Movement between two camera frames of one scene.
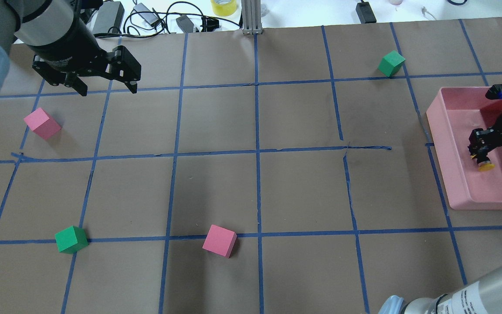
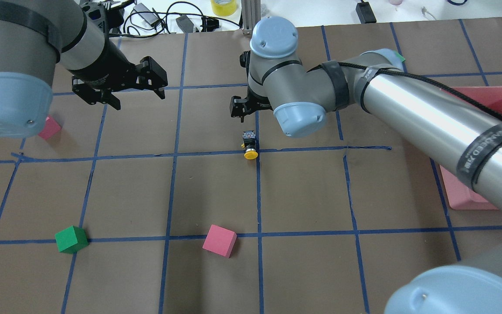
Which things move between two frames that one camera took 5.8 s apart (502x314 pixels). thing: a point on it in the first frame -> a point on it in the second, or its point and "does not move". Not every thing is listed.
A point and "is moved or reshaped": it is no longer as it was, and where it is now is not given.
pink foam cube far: [42, 123] does not move
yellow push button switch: [484, 163] is moved or reshaped
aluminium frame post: [251, 17] does not move
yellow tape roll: [224, 8] does not move
